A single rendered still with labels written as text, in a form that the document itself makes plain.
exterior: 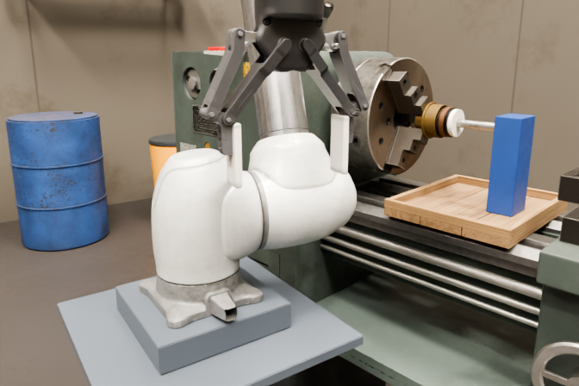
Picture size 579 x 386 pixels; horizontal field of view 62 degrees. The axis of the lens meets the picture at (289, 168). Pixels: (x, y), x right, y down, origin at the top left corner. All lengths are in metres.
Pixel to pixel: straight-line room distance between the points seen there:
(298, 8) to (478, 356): 1.01
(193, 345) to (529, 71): 3.10
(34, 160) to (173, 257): 2.59
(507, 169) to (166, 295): 0.77
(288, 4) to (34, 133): 2.93
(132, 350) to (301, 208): 0.38
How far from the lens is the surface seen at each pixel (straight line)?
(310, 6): 0.52
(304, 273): 1.38
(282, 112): 0.94
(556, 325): 1.00
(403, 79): 1.25
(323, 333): 0.93
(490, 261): 1.13
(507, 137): 1.18
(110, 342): 0.96
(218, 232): 0.84
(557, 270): 0.92
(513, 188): 1.19
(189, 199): 0.82
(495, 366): 1.30
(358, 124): 1.23
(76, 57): 4.21
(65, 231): 3.47
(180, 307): 0.88
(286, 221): 0.88
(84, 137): 3.39
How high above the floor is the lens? 1.24
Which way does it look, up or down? 13 degrees down
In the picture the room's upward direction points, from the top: straight up
